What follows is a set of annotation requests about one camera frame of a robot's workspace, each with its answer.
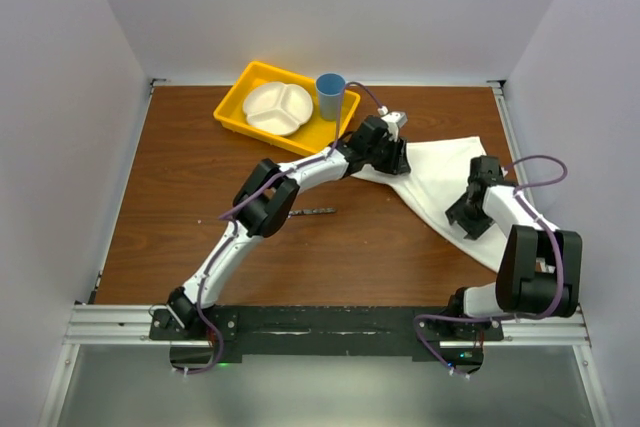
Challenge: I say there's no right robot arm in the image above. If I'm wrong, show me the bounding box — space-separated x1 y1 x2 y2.
445 155 583 340

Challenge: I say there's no blue plastic cup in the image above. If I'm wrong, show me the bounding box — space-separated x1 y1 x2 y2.
315 73 346 121

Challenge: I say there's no white cloth napkin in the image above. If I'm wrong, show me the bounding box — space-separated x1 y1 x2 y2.
355 136 506 272

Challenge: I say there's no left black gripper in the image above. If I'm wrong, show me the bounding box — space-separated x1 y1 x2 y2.
364 133 409 175

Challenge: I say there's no white divided plate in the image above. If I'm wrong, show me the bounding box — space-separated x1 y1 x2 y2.
242 82 314 137

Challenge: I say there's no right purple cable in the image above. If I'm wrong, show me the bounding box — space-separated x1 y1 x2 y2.
414 155 570 378

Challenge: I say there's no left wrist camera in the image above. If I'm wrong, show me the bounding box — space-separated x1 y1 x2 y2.
377 106 408 141

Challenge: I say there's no yellow plastic tray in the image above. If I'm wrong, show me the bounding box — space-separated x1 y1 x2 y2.
213 61 361 157

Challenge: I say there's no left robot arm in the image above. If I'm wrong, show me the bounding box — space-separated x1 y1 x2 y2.
167 111 411 339

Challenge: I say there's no steel table knife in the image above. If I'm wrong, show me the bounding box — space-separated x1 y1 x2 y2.
288 207 337 218

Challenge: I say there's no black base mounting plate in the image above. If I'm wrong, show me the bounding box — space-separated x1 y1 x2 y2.
149 305 504 373

